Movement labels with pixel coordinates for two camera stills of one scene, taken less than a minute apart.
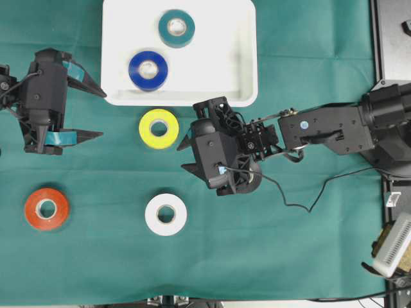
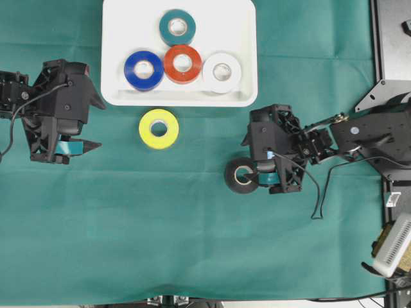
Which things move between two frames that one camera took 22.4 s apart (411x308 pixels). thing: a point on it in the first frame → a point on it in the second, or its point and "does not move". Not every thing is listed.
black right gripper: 229,150 → 275,136
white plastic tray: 220,61 does not move
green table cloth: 118,215 does not move
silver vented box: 394,246 does not move
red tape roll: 36,217 → 182,64
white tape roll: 178,221 → 221,73
